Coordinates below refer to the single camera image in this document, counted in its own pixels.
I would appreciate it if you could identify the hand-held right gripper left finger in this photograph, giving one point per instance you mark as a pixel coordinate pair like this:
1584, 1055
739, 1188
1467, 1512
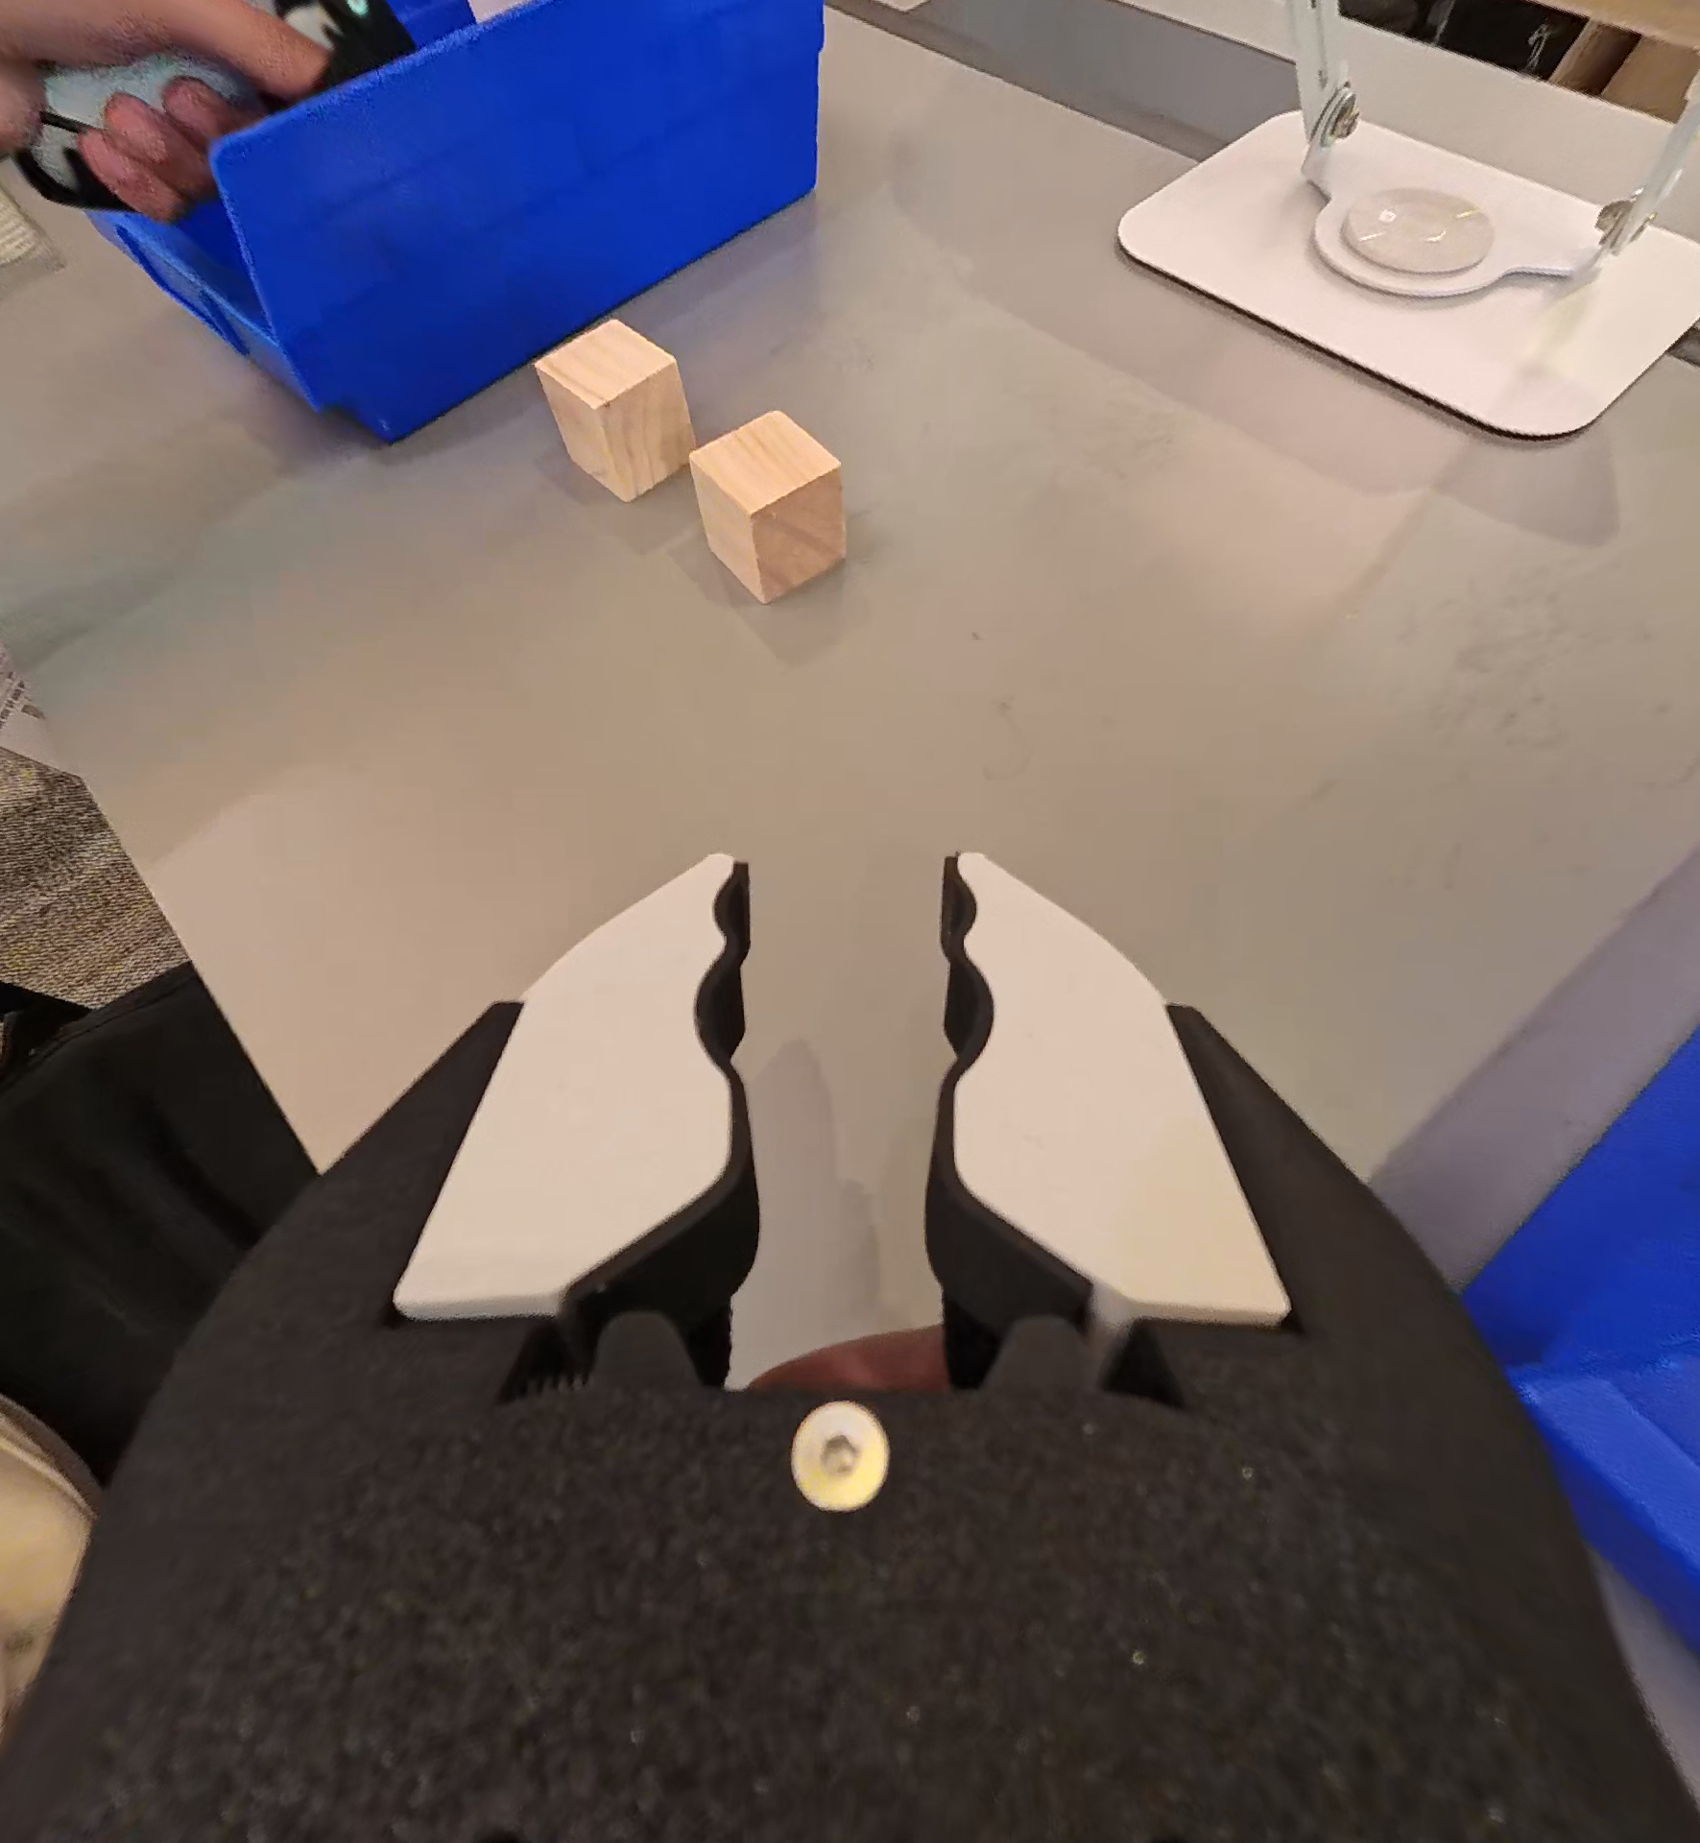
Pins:
573, 1139

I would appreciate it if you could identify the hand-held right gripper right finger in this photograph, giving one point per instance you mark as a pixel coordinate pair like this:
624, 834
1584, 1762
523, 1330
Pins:
1111, 1139

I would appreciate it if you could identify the blue plastic bin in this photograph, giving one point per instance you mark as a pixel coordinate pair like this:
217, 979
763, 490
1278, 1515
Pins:
1657, 1301
503, 186

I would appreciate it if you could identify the wooden cube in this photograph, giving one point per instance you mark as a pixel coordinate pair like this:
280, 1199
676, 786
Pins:
769, 510
608, 406

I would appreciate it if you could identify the person's left hand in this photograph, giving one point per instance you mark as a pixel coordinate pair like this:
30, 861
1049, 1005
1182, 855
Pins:
72, 26

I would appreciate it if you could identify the white stand base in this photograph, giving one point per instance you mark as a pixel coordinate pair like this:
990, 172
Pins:
1437, 307

